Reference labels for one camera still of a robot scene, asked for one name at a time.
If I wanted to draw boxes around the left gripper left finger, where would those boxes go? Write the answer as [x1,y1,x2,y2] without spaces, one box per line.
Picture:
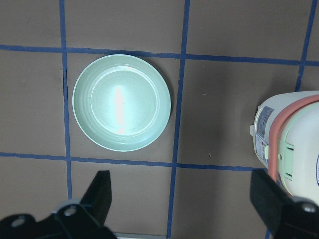
[80,170,111,226]

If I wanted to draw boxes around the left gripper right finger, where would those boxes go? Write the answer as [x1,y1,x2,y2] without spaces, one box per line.
[249,169,294,229]

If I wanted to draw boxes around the white rice cooker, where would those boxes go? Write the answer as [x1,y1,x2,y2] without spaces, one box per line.
[250,91,319,203]

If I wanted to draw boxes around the green plate far side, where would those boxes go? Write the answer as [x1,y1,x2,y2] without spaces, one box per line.
[72,54,171,152]

